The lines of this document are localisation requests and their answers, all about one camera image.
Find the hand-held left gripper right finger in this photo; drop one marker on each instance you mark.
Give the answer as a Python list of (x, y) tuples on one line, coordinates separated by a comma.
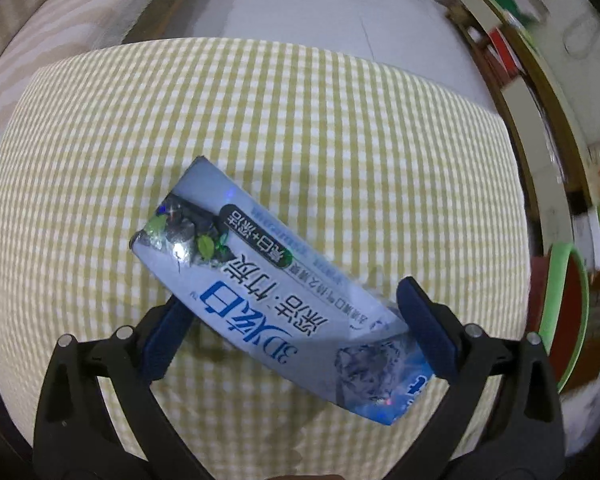
[(425, 325)]

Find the wooden television cabinet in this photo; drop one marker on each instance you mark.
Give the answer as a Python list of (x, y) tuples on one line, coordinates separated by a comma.
[(530, 110)]

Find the blue white toothpaste box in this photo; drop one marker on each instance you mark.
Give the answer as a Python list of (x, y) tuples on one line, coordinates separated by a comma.
[(260, 300)]

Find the green checked tablecloth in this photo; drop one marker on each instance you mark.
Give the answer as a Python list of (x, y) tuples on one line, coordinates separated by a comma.
[(280, 135)]

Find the green red plastic basin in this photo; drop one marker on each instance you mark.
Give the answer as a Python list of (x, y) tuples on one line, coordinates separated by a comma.
[(565, 320)]

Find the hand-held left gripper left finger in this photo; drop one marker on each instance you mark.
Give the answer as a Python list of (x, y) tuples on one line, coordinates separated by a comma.
[(160, 345)]

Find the white cardboard box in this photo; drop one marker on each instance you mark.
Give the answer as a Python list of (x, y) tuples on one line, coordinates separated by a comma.
[(592, 240)]

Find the green box with papers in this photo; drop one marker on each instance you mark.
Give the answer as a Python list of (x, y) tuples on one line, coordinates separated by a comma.
[(517, 5)]

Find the red flat box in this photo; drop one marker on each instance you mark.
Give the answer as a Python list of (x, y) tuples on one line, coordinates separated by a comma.
[(505, 52)]

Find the beige striped sofa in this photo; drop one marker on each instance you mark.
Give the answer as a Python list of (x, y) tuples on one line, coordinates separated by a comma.
[(45, 45)]

